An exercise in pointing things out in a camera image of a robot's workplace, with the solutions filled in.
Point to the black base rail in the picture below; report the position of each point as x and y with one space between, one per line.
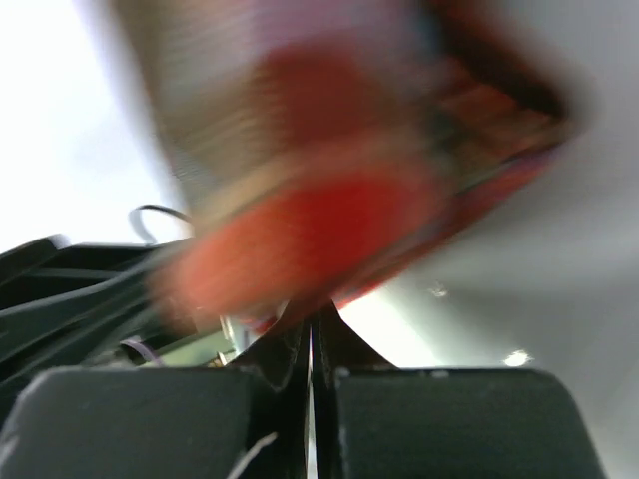
77 305

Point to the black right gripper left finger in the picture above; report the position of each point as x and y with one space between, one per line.
278 365

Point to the red brown plaid shirt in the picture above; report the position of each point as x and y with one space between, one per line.
322 146

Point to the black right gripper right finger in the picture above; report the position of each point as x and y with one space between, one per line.
334 345

